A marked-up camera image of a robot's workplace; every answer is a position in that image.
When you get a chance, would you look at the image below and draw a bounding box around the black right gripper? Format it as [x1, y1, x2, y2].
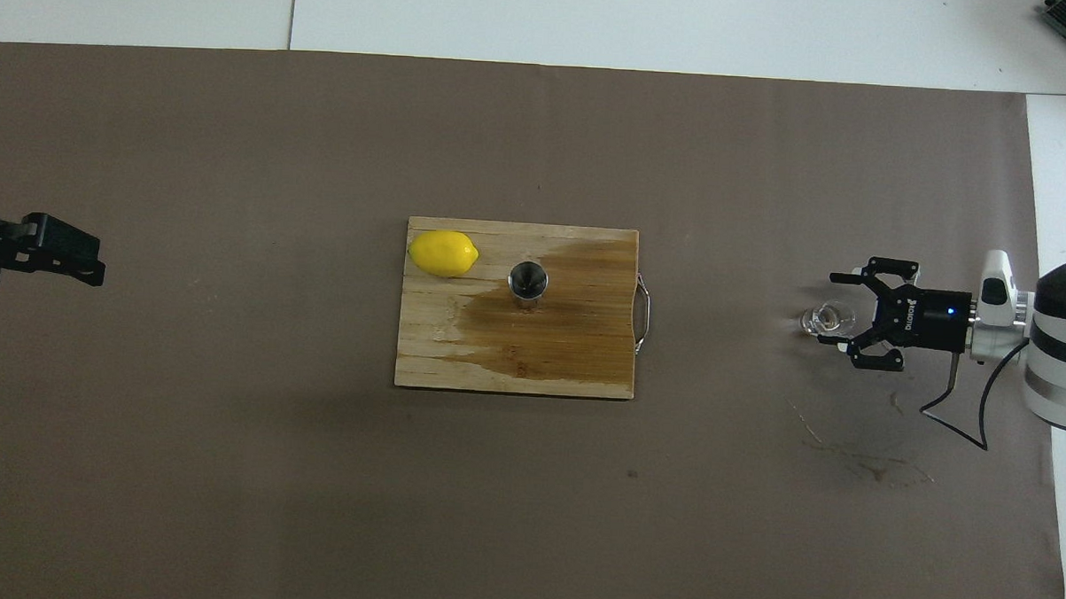
[815, 253, 976, 377]

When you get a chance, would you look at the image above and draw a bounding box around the small clear glass cup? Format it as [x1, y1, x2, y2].
[798, 298, 857, 339]

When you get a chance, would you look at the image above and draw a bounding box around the steel double jigger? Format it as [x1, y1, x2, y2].
[507, 260, 551, 312]

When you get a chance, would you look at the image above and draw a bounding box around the wooden cutting board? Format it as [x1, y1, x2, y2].
[394, 216, 657, 401]

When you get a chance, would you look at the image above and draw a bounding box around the yellow lemon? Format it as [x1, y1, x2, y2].
[407, 229, 481, 279]

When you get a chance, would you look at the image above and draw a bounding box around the brown paper table mat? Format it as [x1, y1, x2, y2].
[0, 40, 1066, 599]

